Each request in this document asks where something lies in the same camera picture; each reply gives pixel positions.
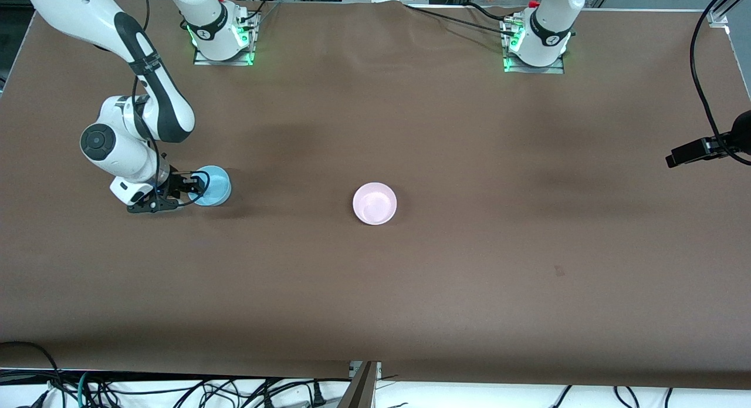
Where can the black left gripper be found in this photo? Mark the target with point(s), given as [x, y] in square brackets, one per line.
[741, 130]

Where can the brown table cover sheet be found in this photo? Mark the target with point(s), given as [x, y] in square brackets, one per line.
[375, 290]

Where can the aluminium profile post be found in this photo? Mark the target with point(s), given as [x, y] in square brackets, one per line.
[361, 390]

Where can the pink bowl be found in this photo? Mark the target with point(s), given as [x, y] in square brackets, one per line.
[375, 202]

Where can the black power plug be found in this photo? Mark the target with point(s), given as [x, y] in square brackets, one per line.
[318, 394]

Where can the blue bowl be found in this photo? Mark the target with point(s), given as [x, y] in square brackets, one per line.
[217, 188]

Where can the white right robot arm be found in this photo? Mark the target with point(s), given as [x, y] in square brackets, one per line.
[76, 12]

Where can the aluminium frame corner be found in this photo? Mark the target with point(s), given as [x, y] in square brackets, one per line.
[719, 14]

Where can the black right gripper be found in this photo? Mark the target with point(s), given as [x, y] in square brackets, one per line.
[176, 182]

